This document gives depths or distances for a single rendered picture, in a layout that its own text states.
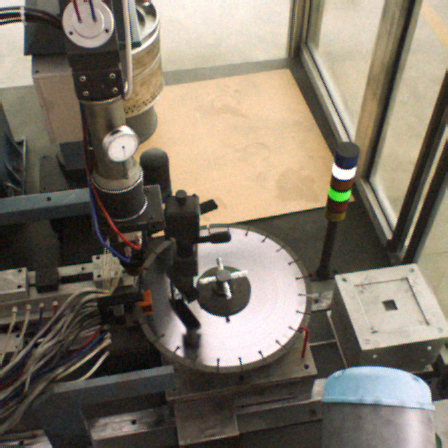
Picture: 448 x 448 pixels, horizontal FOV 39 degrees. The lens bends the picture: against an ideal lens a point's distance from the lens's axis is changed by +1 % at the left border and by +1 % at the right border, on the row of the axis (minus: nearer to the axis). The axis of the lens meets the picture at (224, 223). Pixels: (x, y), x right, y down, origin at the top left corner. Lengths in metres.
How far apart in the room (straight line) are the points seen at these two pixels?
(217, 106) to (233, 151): 0.21
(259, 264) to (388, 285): 0.28
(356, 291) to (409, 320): 0.12
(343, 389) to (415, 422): 0.08
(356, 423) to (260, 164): 1.19
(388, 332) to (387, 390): 0.62
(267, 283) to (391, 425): 0.65
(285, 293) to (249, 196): 0.49
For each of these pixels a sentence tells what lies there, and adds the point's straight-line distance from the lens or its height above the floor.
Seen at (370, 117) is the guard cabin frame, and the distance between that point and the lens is 1.62.
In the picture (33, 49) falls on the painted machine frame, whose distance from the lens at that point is 0.94.
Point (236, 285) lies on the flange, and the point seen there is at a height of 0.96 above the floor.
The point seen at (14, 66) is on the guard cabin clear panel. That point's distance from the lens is 2.17.
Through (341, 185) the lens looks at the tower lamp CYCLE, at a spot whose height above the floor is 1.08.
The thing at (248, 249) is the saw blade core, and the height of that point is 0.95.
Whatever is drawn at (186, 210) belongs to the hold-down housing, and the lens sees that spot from 1.00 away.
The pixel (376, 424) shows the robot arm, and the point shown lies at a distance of 0.68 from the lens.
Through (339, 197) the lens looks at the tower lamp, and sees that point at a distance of 1.32.
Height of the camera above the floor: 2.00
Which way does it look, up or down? 50 degrees down
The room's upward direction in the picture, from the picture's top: straight up
